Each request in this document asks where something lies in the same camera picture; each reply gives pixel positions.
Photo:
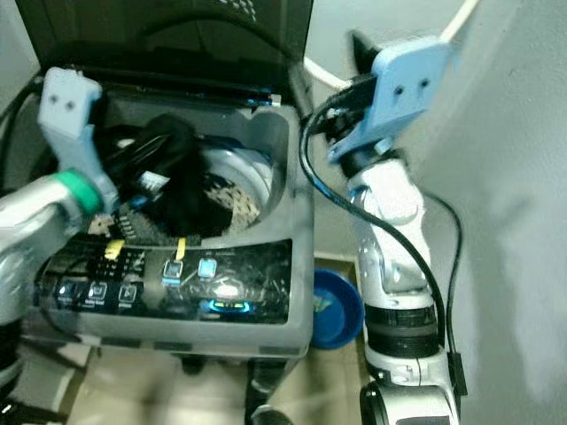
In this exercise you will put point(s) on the black garment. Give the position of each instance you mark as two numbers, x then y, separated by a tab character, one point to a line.
186	168

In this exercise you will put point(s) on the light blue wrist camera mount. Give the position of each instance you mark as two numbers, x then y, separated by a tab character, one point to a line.
407	88
71	111

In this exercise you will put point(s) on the black glossy washer control panel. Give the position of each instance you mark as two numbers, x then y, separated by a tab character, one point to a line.
248	279

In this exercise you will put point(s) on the grey top-load washing machine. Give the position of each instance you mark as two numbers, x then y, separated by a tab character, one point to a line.
283	177

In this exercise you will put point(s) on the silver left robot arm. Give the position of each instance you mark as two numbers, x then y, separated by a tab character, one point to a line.
35	230

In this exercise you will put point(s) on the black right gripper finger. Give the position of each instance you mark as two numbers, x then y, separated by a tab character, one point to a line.
363	55
301	93

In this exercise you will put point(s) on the light blue right wrist camera mount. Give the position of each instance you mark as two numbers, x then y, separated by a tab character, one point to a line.
407	88

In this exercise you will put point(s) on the narrow yellow tape strip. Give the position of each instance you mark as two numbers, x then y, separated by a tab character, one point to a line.
180	249

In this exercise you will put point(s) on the wide yellow tape piece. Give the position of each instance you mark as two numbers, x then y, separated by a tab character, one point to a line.
113	250

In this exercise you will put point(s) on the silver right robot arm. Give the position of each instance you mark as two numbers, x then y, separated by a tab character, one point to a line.
394	266

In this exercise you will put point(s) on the light blue left wrist camera mount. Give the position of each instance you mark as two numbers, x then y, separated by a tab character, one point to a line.
71	111

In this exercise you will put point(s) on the dark tinted washer lid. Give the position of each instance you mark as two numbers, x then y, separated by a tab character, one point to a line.
168	40

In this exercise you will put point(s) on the perforated steel washer drum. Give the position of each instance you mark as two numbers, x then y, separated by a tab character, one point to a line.
235	199

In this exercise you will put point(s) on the blue plastic basin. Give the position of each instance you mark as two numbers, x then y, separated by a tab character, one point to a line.
337	310

